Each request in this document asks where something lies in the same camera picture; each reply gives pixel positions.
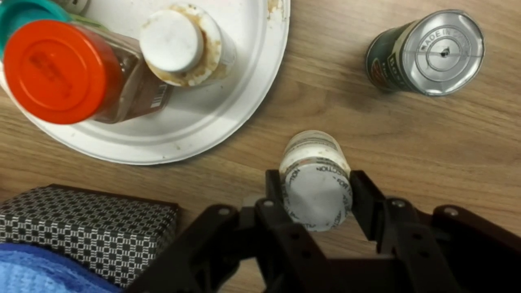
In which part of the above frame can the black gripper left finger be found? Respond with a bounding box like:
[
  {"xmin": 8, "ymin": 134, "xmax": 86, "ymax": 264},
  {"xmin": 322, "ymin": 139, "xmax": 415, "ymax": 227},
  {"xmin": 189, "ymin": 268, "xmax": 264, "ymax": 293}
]
[{"xmin": 127, "ymin": 168, "xmax": 348, "ymax": 293}]

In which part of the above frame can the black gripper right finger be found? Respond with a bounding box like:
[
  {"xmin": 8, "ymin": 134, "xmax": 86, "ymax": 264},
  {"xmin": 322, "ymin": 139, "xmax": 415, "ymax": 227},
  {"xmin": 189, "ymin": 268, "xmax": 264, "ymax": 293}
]
[{"xmin": 348, "ymin": 170, "xmax": 521, "ymax": 293}]

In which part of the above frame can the small white pill bottle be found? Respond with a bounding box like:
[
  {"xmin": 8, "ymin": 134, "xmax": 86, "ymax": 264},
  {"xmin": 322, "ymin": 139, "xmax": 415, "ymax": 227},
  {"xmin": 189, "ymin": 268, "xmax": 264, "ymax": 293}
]
[{"xmin": 277, "ymin": 129, "xmax": 355, "ymax": 235}]

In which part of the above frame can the pill bottle with green label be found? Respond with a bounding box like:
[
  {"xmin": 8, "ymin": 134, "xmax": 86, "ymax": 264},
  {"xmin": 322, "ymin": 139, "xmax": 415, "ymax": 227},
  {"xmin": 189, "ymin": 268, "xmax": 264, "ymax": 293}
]
[{"xmin": 138, "ymin": 4, "xmax": 238, "ymax": 90}]

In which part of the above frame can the spice bottle with orange lid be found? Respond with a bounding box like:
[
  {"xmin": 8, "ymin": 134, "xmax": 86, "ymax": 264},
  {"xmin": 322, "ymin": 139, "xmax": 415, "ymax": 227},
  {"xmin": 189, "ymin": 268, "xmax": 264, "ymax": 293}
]
[{"xmin": 2, "ymin": 20, "xmax": 176, "ymax": 128}]

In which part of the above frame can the white paper plate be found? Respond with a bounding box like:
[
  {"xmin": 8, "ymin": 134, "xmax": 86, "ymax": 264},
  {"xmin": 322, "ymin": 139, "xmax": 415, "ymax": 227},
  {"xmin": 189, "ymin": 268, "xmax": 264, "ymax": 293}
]
[{"xmin": 0, "ymin": 0, "xmax": 291, "ymax": 168}]

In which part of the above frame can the grey patterned block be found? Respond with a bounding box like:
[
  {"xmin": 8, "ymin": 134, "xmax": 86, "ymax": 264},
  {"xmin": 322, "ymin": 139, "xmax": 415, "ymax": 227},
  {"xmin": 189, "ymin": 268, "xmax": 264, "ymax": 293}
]
[{"xmin": 0, "ymin": 185, "xmax": 181, "ymax": 290}]

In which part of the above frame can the green tin can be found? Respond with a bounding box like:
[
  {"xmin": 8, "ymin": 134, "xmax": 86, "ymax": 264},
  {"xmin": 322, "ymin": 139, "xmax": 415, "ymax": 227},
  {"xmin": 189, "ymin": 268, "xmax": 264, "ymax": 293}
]
[{"xmin": 363, "ymin": 9, "xmax": 485, "ymax": 98}]

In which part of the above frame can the blue folded cloth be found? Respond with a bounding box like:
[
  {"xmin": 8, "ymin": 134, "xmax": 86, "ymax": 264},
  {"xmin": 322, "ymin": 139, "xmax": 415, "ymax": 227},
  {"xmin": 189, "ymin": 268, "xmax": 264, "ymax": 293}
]
[{"xmin": 0, "ymin": 242, "xmax": 124, "ymax": 293}]

